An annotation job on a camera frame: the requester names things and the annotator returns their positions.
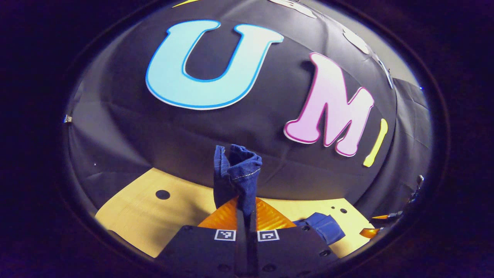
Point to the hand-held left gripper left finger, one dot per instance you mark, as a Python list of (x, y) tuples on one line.
[(204, 247)]

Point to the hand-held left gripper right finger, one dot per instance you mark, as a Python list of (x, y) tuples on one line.
[(289, 249)]

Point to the black round table grommet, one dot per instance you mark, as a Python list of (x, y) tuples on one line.
[(162, 194)]

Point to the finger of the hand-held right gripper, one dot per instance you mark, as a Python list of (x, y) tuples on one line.
[(386, 217), (369, 233)]

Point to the blue jeans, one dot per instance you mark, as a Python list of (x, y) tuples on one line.
[(239, 173)]

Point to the black backdrop cloth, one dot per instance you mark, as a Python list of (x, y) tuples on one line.
[(251, 127)]

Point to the white cloth clip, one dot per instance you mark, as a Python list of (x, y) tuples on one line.
[(67, 118)]

